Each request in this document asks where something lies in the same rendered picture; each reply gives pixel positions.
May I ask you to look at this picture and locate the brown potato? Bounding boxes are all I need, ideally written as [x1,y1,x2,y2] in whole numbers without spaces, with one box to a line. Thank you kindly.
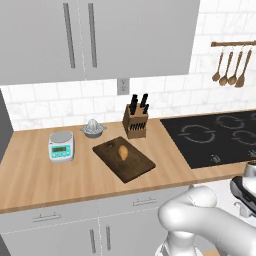
[118,144,129,162]

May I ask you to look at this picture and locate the dark wooden cutting board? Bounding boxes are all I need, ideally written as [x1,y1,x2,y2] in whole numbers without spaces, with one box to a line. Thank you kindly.
[92,135,157,184]

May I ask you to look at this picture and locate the wooden knife block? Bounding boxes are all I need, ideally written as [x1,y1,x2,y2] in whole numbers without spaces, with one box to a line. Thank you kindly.
[122,103,149,140]

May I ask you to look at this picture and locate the grey citrus juicer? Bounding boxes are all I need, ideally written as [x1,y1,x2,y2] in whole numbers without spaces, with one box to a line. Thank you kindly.
[79,118,108,139]

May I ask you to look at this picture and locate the white kitchen scale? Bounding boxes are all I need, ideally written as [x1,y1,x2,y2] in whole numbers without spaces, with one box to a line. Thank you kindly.
[48,130,75,164]

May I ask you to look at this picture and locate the grey drawer front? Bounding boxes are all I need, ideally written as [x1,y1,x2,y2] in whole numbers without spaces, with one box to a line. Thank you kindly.
[0,199,100,235]
[97,185,195,218]

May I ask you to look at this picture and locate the black hob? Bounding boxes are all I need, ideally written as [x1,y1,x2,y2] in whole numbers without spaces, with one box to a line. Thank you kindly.
[159,109,256,170]

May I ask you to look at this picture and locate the wooden hanging spoon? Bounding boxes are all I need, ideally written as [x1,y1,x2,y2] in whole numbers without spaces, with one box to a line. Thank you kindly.
[218,49,235,87]
[227,49,244,86]
[211,49,225,83]

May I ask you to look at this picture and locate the grey base cupboard door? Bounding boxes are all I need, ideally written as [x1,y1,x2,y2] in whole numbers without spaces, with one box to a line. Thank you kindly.
[0,217,102,256]
[98,207,169,256]

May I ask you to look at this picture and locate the wooden hanging spatula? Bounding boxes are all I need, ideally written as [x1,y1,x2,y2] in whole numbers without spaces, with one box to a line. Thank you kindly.
[234,48,253,89]

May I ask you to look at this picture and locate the dark grey tall cabinet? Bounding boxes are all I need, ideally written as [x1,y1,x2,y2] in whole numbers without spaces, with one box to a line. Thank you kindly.
[0,89,15,162]

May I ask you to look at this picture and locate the grey wall outlet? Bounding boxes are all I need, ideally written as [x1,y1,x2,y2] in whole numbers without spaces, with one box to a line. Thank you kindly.
[116,77,131,96]

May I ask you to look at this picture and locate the silver drawer handle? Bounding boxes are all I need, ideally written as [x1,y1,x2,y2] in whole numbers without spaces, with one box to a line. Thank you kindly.
[132,197,158,207]
[32,212,63,223]

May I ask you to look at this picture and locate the grey wall cupboard door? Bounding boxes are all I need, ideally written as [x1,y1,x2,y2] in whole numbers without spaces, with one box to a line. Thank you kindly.
[78,0,201,81]
[0,0,87,86]

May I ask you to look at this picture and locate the grey wall cupboard handle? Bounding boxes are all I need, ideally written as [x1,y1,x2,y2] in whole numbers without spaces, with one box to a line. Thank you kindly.
[62,2,76,70]
[87,2,99,69]

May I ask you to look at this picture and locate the silver base cupboard handle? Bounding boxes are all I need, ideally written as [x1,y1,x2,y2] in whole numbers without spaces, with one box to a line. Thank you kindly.
[88,228,97,255]
[104,225,112,252]

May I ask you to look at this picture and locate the wooden wall rail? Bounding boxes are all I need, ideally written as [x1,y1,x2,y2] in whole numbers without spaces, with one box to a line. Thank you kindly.
[210,40,256,48]

